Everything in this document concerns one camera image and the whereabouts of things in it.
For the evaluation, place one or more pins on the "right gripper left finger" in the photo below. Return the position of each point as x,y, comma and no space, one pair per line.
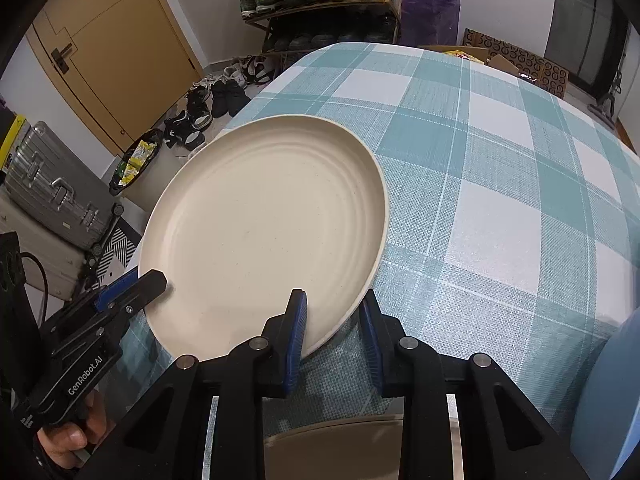
285,333

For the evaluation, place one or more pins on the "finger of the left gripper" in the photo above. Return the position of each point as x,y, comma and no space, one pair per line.
118,287
145,290

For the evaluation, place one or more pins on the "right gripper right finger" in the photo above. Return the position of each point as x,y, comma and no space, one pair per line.
380,335

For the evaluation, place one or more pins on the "cream ridged plate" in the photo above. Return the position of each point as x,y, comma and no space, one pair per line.
282,203

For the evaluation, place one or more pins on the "large blue bowl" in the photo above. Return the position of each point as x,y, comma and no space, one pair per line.
605,432

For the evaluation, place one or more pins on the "person's left hand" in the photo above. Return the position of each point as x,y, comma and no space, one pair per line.
61,443

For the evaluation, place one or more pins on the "silver suitcase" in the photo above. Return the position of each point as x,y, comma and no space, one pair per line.
48,181

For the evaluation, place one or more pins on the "black tray with snacks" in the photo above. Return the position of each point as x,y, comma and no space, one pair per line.
132,165

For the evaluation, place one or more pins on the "teal plaid tablecloth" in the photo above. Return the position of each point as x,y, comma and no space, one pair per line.
514,217

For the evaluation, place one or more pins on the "wooden door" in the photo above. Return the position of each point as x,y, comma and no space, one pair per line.
119,64

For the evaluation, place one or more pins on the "open cardboard box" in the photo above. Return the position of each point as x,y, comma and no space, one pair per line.
478,54

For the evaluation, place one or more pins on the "patterned flat cardboard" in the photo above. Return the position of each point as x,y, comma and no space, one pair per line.
545,74

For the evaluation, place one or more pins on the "bamboo shoe rack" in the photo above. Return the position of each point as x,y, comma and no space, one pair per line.
297,27

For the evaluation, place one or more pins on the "upright vacuum cleaner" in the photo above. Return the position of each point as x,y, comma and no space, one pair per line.
607,95

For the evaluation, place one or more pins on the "purple plastic bag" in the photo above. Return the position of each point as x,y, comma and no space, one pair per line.
429,22

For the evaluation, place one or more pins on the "black framed glass door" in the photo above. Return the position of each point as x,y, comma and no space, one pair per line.
588,39

